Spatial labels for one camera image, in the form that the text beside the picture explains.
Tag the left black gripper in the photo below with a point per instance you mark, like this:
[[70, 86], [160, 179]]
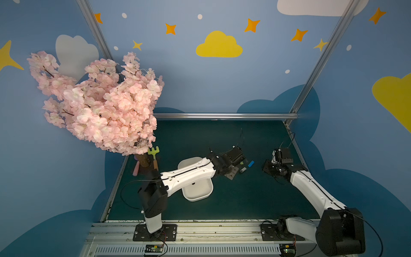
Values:
[[234, 160]]

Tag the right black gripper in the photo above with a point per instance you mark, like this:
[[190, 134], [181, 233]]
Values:
[[271, 168]]

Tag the blue usb flash drive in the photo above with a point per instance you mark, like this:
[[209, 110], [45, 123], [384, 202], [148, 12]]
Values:
[[250, 163]]

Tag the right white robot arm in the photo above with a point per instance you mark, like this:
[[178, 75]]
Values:
[[340, 230]]

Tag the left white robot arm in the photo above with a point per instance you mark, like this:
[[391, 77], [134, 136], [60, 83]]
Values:
[[154, 192]]

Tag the white oval storage box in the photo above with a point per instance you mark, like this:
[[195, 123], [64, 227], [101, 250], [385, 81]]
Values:
[[198, 190]]

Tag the green toy rake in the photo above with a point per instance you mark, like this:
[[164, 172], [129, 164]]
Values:
[[153, 152]]

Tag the right green circuit board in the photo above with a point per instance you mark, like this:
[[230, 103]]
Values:
[[287, 250]]

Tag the green circuit board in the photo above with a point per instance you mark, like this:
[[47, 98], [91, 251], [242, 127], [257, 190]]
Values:
[[287, 250], [153, 249]]

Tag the left green circuit board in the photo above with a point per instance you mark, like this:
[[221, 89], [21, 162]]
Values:
[[153, 249]]

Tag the pink cherry blossom tree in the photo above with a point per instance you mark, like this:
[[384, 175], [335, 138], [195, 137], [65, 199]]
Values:
[[114, 110]]

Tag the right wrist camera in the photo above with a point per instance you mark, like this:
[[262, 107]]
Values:
[[282, 156]]

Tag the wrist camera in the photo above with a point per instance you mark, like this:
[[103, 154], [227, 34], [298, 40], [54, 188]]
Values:
[[234, 156], [282, 156]]

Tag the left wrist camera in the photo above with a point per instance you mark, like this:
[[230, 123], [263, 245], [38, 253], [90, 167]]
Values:
[[234, 156]]

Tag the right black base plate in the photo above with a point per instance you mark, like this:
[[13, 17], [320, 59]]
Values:
[[273, 233]]

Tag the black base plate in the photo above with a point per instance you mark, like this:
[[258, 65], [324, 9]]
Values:
[[273, 233], [167, 233]]

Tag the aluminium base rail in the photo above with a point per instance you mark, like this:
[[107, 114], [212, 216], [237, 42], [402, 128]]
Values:
[[203, 238]]

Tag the pink toy handle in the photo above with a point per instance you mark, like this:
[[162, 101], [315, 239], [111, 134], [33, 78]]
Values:
[[136, 169]]

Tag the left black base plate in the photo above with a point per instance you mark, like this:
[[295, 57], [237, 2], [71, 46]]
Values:
[[167, 233]]

